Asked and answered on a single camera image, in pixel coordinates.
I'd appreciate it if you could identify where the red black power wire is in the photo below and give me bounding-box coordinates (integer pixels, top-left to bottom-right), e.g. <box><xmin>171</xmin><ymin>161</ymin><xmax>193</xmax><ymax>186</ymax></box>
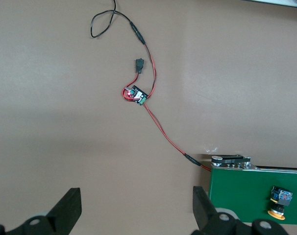
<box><xmin>90</xmin><ymin>0</ymin><xmax>212</xmax><ymax>172</ymax></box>

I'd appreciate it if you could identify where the green conveyor belt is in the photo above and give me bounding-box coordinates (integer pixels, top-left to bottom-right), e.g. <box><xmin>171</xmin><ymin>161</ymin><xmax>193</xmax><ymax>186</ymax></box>
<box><xmin>207</xmin><ymin>154</ymin><xmax>297</xmax><ymax>225</ymax></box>

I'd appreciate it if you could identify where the small controller circuit board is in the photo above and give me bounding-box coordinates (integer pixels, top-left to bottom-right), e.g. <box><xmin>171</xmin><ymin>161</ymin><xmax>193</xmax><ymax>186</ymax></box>
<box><xmin>121</xmin><ymin>84</ymin><xmax>149</xmax><ymax>106</ymax></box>

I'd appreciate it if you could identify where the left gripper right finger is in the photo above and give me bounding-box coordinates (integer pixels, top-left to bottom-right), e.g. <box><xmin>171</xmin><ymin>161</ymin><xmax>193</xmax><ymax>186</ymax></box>
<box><xmin>191</xmin><ymin>186</ymin><xmax>291</xmax><ymax>235</ymax></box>

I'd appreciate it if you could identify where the yellow push button switch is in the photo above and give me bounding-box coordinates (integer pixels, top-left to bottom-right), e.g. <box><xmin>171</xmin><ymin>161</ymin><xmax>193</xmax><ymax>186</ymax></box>
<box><xmin>267</xmin><ymin>185</ymin><xmax>293</xmax><ymax>221</ymax></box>

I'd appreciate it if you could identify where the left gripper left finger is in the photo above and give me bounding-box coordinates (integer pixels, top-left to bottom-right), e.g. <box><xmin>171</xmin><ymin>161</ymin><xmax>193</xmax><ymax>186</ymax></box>
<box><xmin>0</xmin><ymin>187</ymin><xmax>82</xmax><ymax>235</ymax></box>

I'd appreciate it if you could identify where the black inline rocker switch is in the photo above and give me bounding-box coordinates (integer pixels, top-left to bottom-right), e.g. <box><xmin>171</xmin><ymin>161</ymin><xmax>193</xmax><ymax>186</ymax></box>
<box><xmin>134</xmin><ymin>58</ymin><xmax>145</xmax><ymax>74</ymax></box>

